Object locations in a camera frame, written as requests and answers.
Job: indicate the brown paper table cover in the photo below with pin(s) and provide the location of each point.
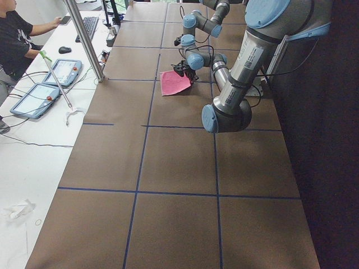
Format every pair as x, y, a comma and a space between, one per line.
205, 200

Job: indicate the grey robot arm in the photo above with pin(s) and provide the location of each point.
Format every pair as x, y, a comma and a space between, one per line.
213, 26
267, 23

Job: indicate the lower teach pendant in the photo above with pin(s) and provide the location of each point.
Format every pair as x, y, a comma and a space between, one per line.
36, 101

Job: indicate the grabber stick tool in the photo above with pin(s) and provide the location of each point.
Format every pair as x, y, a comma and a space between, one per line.
72, 110

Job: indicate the centre blue tape line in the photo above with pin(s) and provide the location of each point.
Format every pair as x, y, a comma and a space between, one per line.
140, 167

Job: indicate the black computer mouse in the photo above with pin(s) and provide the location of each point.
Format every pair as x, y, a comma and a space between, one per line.
64, 50

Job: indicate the pink and grey towel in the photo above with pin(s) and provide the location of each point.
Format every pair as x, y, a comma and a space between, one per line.
171, 83

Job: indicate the upper teach pendant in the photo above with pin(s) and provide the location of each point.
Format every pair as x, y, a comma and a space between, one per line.
66, 71

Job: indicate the teach pendant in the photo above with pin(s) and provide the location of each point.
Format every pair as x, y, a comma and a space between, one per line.
66, 71
36, 101

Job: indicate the crumpled white tissue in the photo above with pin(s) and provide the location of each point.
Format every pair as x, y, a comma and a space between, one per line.
18, 211

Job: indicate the black keyboard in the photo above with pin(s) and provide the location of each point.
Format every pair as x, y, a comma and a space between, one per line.
90, 24

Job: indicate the smartphone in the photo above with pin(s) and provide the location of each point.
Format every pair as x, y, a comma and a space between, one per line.
65, 20

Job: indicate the person in black shirt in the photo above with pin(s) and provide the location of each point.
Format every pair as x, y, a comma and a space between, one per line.
17, 49

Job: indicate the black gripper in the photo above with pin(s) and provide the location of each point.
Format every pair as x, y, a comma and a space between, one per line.
188, 73

